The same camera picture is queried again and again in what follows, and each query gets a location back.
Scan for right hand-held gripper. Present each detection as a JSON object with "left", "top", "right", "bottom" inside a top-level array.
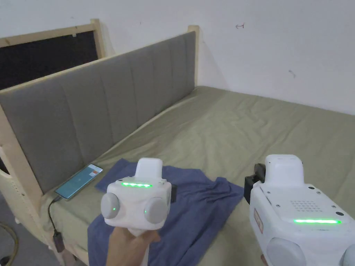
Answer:
[{"left": 244, "top": 154, "right": 355, "bottom": 266}]

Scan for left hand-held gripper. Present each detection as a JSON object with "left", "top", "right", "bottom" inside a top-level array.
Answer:
[{"left": 100, "top": 158, "right": 178, "bottom": 237}]

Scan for person's left hand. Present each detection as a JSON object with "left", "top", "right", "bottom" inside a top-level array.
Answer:
[{"left": 105, "top": 227, "right": 161, "bottom": 266}]

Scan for smartphone with lit screen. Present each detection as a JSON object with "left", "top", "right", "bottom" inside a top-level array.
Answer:
[{"left": 54, "top": 163, "right": 103, "bottom": 200}]

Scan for dark blue shirt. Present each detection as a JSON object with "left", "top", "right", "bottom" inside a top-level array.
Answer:
[{"left": 87, "top": 158, "right": 244, "bottom": 266}]

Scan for grey padded headboard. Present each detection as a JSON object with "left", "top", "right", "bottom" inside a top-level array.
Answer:
[{"left": 0, "top": 30, "right": 198, "bottom": 194}]

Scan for bed with beige sheet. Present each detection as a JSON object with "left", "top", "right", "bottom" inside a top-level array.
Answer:
[{"left": 41, "top": 85, "right": 355, "bottom": 266}]

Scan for wooden framed black panel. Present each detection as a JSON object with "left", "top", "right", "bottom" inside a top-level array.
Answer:
[{"left": 0, "top": 19, "right": 100, "bottom": 90}]

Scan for black charging cable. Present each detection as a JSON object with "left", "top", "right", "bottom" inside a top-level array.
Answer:
[{"left": 48, "top": 195, "right": 64, "bottom": 252}]

